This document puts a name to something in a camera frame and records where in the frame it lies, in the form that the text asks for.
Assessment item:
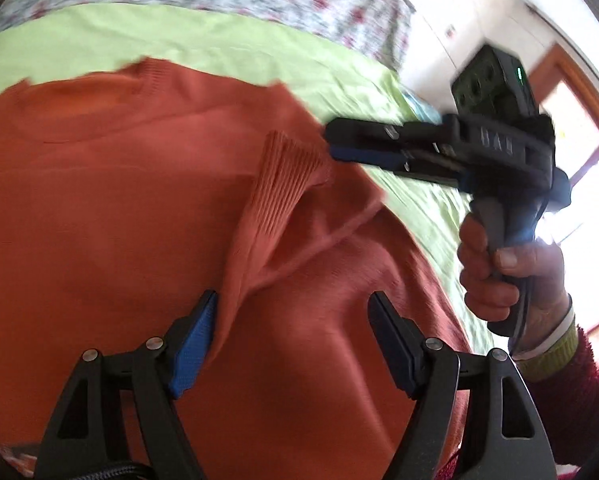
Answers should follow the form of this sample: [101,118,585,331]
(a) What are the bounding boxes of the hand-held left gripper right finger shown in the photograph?
[367,291,557,480]

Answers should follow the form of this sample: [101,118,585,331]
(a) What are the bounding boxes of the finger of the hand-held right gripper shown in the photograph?
[328,143,475,192]
[324,117,455,150]

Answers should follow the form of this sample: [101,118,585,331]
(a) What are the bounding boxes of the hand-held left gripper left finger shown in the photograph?
[34,289,219,480]

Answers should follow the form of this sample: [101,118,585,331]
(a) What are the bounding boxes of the orange knit sweater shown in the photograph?
[0,57,473,480]

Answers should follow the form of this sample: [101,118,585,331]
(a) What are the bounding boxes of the person's right forearm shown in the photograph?
[512,305,599,480]

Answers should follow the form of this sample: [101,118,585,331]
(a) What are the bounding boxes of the person's right hand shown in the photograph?
[458,217,575,356]

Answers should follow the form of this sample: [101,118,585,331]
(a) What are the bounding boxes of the light green bed sheet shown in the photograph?
[0,2,497,356]

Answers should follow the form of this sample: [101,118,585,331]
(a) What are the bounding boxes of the wooden window frame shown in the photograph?
[534,42,599,341]

